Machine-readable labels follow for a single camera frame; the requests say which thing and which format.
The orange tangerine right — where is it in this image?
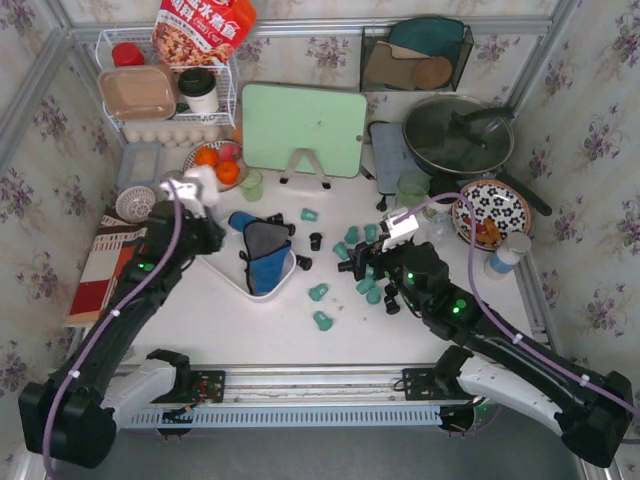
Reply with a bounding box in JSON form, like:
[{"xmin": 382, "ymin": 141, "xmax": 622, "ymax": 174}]
[{"xmin": 216, "ymin": 161, "xmax": 240, "ymax": 185}]

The beige food container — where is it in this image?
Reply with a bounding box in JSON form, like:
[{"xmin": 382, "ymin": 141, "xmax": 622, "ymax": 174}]
[{"xmin": 98, "ymin": 64, "xmax": 179, "ymax": 121}]

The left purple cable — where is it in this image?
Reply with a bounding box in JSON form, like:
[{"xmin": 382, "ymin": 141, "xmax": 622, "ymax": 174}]
[{"xmin": 42, "ymin": 179, "xmax": 186, "ymax": 476}]

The green glass cup right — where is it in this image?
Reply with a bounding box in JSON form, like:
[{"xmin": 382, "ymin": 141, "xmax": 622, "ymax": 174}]
[{"xmin": 397, "ymin": 172, "xmax": 430, "ymax": 209}]

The metal cutting board stand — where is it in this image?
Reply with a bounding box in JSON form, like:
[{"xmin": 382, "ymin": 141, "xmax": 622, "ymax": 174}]
[{"xmin": 279, "ymin": 148, "xmax": 332, "ymax": 190}]

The white wire rack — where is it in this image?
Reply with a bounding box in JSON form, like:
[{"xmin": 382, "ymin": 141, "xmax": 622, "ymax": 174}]
[{"xmin": 94, "ymin": 27, "xmax": 238, "ymax": 130}]

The white cup black lid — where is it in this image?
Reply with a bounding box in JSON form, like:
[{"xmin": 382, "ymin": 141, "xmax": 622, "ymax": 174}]
[{"xmin": 178, "ymin": 67, "xmax": 219, "ymax": 114}]

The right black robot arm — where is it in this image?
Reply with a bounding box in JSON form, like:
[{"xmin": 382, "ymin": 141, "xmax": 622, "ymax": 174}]
[{"xmin": 338, "ymin": 209, "xmax": 637, "ymax": 468}]

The green cutting board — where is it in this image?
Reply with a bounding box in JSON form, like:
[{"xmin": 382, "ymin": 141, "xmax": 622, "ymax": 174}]
[{"xmin": 242, "ymin": 83, "xmax": 367, "ymax": 178}]

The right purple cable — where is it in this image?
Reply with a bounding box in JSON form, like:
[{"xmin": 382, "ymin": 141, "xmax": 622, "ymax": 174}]
[{"xmin": 399, "ymin": 192, "xmax": 640, "ymax": 446}]

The white lattice bowl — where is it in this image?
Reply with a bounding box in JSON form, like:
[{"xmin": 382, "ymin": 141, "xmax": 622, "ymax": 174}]
[{"xmin": 115, "ymin": 186, "xmax": 156, "ymax": 223}]

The clear blue-rimmed container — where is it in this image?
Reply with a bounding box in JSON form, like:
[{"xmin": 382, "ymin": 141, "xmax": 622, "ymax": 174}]
[{"xmin": 116, "ymin": 142, "xmax": 161, "ymax": 189}]

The purple cable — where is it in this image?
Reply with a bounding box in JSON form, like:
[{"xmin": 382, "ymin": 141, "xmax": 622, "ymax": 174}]
[
  {"xmin": 399, "ymin": 192, "xmax": 640, "ymax": 446},
  {"xmin": 42, "ymin": 179, "xmax": 186, "ymax": 476}
]

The green glass cup left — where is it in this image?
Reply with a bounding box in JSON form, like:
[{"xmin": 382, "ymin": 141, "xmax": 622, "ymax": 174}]
[{"xmin": 239, "ymin": 169, "xmax": 263, "ymax": 202}]

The blue grey cloth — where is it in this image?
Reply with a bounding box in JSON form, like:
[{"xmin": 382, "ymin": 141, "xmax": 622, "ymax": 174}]
[{"xmin": 228, "ymin": 211, "xmax": 291, "ymax": 296}]

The floral patterned plate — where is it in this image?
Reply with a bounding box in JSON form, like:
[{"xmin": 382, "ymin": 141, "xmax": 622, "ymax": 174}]
[{"xmin": 451, "ymin": 179, "xmax": 532, "ymax": 251}]

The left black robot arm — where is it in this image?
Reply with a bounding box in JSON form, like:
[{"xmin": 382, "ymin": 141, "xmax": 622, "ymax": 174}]
[{"xmin": 18, "ymin": 166, "xmax": 225, "ymax": 478}]

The white salt bottle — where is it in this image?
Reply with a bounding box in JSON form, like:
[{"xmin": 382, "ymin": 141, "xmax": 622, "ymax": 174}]
[{"xmin": 484, "ymin": 232, "xmax": 531, "ymax": 279}]

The white storage basket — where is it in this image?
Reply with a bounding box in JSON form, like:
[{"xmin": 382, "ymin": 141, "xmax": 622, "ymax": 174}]
[{"xmin": 200, "ymin": 211, "xmax": 297, "ymax": 303}]

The clear plastic bottle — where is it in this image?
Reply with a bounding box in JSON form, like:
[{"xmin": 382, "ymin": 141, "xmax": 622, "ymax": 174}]
[{"xmin": 429, "ymin": 212, "xmax": 457, "ymax": 244}]

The black frying pan with lid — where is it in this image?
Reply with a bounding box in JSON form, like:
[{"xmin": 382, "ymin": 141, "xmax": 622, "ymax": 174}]
[{"xmin": 402, "ymin": 95, "xmax": 552, "ymax": 216}]

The orange tangerine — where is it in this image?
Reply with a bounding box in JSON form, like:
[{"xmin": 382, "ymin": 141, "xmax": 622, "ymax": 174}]
[
  {"xmin": 194, "ymin": 146, "xmax": 219, "ymax": 168},
  {"xmin": 216, "ymin": 161, "xmax": 240, "ymax": 185}
]

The egg carton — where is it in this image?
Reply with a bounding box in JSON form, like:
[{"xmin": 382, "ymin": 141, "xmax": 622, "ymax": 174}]
[{"xmin": 123, "ymin": 123, "xmax": 225, "ymax": 148}]

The pink fruit plate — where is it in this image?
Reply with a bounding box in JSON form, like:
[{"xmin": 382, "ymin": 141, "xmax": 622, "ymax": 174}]
[{"xmin": 183, "ymin": 140, "xmax": 248, "ymax": 192}]

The teal coffee capsule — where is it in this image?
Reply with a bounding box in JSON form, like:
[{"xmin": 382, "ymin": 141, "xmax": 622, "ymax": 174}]
[
  {"xmin": 364, "ymin": 224, "xmax": 378, "ymax": 244},
  {"xmin": 356, "ymin": 276, "xmax": 376, "ymax": 295},
  {"xmin": 308, "ymin": 283, "xmax": 329, "ymax": 302},
  {"xmin": 344, "ymin": 226, "xmax": 360, "ymax": 245},
  {"xmin": 300, "ymin": 208, "xmax": 319, "ymax": 222},
  {"xmin": 313, "ymin": 311, "xmax": 334, "ymax": 332},
  {"xmin": 332, "ymin": 242, "xmax": 349, "ymax": 260},
  {"xmin": 366, "ymin": 287, "xmax": 382, "ymax": 305}
]

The green glass cup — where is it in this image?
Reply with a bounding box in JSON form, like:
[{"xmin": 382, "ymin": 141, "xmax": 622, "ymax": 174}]
[
  {"xmin": 397, "ymin": 172, "xmax": 430, "ymax": 209},
  {"xmin": 239, "ymin": 169, "xmax": 263, "ymax": 202}
]

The orange tangerine left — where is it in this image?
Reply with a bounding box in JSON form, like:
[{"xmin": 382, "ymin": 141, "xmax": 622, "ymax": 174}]
[{"xmin": 194, "ymin": 146, "xmax": 219, "ymax": 168}]

